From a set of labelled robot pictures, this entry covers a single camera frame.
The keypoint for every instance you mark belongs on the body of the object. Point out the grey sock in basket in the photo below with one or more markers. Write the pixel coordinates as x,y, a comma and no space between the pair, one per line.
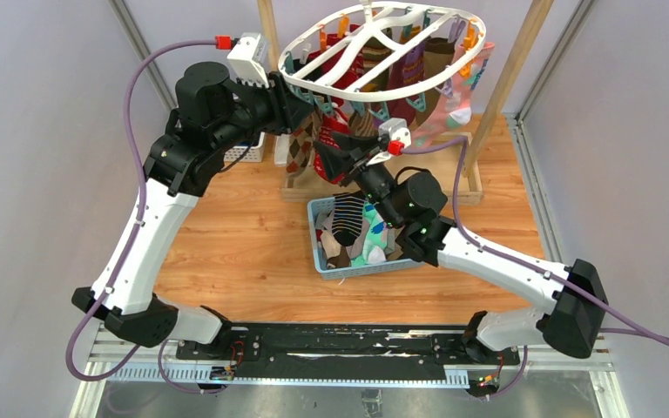
336,255

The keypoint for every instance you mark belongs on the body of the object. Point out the wooden hanger rack frame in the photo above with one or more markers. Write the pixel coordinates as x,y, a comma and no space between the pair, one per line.
442,164

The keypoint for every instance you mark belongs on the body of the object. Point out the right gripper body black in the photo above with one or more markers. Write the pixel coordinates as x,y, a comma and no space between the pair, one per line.
357,167

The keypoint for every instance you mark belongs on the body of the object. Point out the teal white sock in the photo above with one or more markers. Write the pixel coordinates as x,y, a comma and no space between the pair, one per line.
371,247

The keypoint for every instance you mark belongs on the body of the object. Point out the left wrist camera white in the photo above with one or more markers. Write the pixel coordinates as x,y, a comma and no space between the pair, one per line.
245,59

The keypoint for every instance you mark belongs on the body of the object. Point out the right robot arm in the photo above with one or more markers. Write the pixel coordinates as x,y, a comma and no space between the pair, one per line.
566,301

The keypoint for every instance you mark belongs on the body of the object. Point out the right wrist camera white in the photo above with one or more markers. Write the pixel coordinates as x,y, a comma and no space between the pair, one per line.
394,137

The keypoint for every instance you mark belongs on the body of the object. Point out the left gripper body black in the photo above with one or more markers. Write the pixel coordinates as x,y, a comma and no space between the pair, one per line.
266,105

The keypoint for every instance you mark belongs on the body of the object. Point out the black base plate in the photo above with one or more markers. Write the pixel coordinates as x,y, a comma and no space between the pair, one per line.
343,352

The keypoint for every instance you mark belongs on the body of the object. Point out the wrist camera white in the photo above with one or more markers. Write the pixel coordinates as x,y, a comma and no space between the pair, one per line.
394,137
245,59

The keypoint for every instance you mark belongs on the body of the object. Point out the white hanging sock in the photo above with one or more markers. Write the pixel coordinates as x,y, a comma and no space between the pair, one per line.
281,146

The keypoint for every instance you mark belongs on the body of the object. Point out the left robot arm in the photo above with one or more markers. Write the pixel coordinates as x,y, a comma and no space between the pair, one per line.
214,114

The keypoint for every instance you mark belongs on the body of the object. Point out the red hanging sock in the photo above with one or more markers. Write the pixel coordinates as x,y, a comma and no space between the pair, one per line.
332,73

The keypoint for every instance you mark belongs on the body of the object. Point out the blue sock basket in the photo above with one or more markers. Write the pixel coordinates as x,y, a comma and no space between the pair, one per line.
395,260

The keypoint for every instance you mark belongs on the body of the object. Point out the maroon purple hanging sock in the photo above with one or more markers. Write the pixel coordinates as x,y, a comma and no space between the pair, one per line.
406,71

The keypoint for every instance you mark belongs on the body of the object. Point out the olive striped hanging sock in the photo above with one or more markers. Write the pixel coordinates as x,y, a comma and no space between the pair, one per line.
371,54

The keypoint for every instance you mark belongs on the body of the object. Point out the red christmas sock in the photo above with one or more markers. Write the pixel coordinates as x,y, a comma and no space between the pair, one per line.
328,125

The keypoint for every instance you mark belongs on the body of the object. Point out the white plastic basket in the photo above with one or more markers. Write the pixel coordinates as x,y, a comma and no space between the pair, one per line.
249,152

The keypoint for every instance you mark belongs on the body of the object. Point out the pink hanging sock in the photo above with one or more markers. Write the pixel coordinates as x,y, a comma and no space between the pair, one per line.
447,108

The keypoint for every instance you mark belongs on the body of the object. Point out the white oval clip hanger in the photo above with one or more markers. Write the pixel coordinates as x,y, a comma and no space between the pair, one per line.
400,38

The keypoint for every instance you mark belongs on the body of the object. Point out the black striped sock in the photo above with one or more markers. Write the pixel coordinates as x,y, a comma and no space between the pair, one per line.
347,217

